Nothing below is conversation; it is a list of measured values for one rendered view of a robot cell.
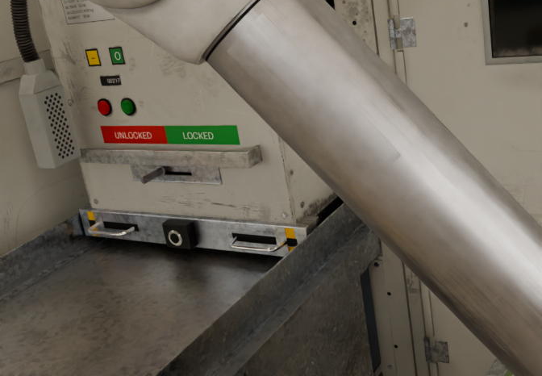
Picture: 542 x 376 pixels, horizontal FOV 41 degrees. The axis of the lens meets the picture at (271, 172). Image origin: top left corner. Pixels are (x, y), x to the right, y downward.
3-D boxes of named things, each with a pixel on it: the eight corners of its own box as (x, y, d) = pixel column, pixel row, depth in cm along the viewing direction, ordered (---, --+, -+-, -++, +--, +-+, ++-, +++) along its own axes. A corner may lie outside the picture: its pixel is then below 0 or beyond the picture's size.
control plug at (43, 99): (55, 169, 135) (30, 77, 130) (37, 169, 138) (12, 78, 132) (85, 155, 142) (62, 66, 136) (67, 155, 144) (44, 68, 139)
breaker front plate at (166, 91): (293, 234, 125) (243, -54, 110) (90, 216, 151) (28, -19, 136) (296, 231, 126) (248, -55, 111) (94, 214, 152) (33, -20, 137)
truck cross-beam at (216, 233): (310, 260, 125) (305, 227, 123) (85, 236, 154) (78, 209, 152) (323, 247, 129) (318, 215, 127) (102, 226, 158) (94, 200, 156)
